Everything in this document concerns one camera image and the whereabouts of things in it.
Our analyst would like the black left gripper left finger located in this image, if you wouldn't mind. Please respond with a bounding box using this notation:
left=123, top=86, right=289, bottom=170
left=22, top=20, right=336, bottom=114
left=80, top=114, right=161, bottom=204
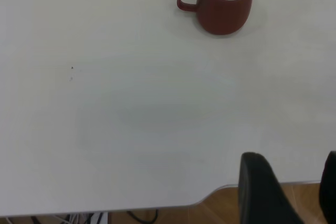
left=238, top=152, right=305, bottom=224

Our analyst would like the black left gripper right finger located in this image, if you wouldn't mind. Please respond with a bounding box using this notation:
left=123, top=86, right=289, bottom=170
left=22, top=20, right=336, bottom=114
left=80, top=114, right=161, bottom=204
left=319, top=151, right=336, bottom=224

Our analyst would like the red ceramic mug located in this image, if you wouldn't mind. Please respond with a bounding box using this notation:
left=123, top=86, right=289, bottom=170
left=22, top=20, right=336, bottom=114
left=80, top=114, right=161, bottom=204
left=176, top=0, right=255, bottom=36

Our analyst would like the thin black cable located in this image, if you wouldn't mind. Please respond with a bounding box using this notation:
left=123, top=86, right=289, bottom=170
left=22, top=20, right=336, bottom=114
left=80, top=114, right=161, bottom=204
left=127, top=209, right=160, bottom=224

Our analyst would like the thin white cable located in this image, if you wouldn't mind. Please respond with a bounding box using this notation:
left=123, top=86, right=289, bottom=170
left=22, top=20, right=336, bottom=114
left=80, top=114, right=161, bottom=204
left=52, top=214, right=87, bottom=224

